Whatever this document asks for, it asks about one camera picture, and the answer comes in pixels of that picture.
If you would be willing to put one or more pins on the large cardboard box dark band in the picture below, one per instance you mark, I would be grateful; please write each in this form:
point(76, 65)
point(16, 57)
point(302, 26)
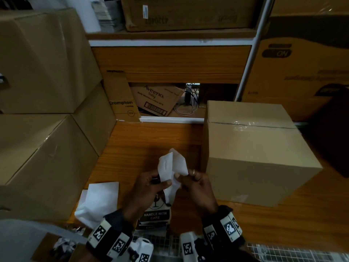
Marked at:
point(291, 79)

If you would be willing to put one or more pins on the plastic wrapped cardboard box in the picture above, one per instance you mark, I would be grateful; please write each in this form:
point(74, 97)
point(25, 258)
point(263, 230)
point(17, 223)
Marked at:
point(305, 5)

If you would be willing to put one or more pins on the squarish taped cardboard box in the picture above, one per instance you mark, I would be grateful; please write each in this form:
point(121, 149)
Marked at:
point(259, 166)

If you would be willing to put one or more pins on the large cardboard box white sticker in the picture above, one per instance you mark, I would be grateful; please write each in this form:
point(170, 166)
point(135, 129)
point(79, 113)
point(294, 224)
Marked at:
point(191, 13)

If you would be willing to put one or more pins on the white frame bar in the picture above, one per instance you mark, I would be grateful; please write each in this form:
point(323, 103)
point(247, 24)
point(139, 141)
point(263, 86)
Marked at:
point(21, 237)

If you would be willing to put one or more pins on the large stapled cardboard box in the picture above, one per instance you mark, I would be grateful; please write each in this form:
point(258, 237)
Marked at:
point(46, 62)

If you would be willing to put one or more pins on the small taped cardboard box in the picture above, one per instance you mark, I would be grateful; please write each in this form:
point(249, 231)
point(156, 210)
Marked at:
point(95, 122)

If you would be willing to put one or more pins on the wrist tracker band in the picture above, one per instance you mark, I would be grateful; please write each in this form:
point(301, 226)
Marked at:
point(109, 237)
point(226, 227)

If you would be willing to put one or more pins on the barcode printed cardboard box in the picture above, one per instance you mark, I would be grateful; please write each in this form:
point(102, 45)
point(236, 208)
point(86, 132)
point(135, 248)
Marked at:
point(156, 98)

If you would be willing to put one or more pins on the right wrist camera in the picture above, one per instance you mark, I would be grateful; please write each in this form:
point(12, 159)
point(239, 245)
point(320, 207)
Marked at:
point(191, 246)

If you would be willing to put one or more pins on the person's right hand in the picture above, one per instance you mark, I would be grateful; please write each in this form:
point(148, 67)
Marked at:
point(199, 191)

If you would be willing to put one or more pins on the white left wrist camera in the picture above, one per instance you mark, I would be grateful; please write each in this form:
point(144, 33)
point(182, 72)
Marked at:
point(143, 252)

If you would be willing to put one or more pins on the fragile sticker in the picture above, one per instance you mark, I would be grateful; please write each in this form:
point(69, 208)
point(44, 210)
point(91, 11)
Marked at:
point(2, 80)
point(174, 163)

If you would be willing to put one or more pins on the stack of fragile stickers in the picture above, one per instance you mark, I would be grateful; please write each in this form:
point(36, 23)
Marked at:
point(155, 215)

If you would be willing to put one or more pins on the flattened printed cardboard carton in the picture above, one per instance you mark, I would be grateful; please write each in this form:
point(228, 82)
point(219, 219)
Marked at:
point(120, 96)

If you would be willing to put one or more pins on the crumpled paper scraps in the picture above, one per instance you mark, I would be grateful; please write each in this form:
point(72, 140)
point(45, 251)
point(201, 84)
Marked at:
point(64, 244)

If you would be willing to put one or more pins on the medium taped cardboard box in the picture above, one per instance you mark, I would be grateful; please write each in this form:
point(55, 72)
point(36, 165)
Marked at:
point(46, 171)

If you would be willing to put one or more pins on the stack of grey cards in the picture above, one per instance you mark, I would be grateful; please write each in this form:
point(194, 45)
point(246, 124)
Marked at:
point(109, 17)

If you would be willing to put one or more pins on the right wrist tracker band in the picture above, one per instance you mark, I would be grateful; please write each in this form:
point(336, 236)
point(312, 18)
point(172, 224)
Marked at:
point(226, 227)

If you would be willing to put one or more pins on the wooden shelf unit white frame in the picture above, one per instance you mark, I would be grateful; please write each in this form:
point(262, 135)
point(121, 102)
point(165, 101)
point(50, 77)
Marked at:
point(171, 64)

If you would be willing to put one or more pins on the person's left hand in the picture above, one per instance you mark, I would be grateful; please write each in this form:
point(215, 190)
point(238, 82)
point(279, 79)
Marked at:
point(141, 196)

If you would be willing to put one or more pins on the left wrist tracker band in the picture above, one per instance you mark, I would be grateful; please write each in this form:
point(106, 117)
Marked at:
point(109, 237)

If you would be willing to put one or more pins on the white backing paper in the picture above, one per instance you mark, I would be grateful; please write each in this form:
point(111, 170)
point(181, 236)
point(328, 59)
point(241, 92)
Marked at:
point(99, 203)

